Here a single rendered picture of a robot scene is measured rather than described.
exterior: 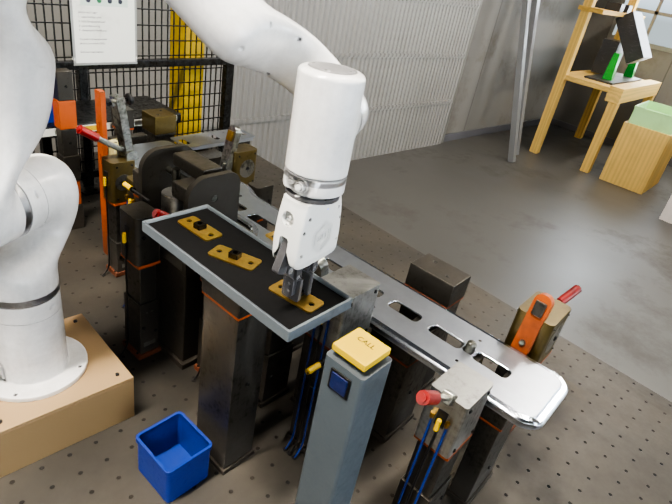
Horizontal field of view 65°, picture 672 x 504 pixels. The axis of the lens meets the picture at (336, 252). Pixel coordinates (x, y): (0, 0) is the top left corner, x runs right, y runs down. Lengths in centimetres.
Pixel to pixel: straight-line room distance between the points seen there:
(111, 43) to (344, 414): 160
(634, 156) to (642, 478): 490
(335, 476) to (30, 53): 74
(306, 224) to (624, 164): 561
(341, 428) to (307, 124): 43
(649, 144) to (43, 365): 567
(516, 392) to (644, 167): 523
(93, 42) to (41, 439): 132
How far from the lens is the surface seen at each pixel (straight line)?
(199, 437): 111
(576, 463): 143
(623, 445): 155
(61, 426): 118
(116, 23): 207
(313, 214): 70
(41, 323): 110
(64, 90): 174
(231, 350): 93
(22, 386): 118
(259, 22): 68
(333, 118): 65
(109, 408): 120
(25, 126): 91
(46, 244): 107
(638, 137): 612
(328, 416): 81
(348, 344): 74
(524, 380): 107
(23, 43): 86
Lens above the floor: 163
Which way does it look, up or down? 30 degrees down
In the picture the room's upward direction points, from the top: 11 degrees clockwise
